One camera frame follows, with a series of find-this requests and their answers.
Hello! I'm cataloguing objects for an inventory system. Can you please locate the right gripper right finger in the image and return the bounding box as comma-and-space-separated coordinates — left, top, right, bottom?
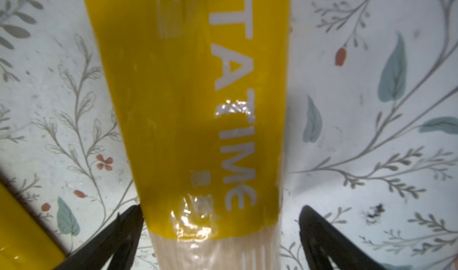
299, 206, 384, 270

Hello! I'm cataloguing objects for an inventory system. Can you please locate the yellow Pastatime spaghetti bag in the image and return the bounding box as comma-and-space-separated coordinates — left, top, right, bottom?
1, 186, 65, 270

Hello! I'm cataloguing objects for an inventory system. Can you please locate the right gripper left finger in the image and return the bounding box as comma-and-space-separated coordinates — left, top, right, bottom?
55, 205, 144, 270

